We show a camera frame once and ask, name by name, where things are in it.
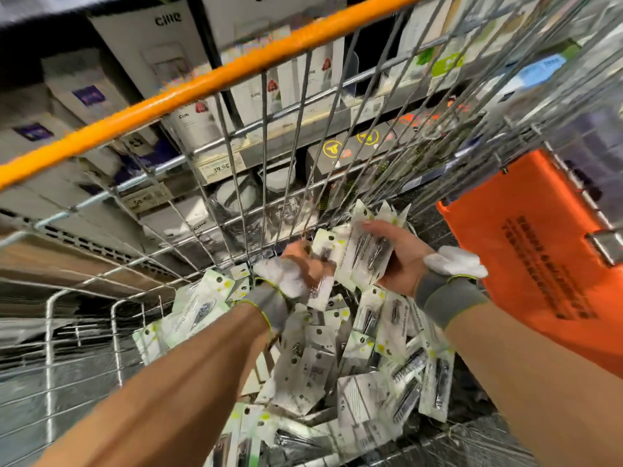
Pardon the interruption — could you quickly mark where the orange wire shopping cart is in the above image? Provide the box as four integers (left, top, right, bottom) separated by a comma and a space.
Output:
0, 0, 623, 467

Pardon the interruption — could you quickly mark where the person's left forearm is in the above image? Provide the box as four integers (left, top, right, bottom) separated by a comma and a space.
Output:
34, 304, 274, 467

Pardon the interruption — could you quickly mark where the grey kitchenware shelf unit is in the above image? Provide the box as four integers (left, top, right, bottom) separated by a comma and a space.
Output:
0, 0, 623, 278

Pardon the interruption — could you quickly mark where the pile of packets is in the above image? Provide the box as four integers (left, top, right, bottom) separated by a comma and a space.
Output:
131, 199, 459, 467

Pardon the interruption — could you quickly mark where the grey wrist tracker band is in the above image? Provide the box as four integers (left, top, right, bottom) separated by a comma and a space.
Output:
238, 257, 311, 337
413, 246, 491, 331

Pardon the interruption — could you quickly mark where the person's left hand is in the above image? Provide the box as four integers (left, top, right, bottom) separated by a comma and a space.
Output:
282, 240, 337, 293

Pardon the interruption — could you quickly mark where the person's right hand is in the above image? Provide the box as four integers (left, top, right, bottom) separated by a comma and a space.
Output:
362, 221, 436, 298

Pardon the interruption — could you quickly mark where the large white product box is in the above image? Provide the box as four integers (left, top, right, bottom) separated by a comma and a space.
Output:
199, 0, 347, 127

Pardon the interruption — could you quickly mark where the person's right forearm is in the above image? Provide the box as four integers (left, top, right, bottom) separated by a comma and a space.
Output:
443, 301, 623, 467

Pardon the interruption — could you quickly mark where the small white product box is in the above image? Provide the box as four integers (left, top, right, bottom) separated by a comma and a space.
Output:
88, 0, 235, 152

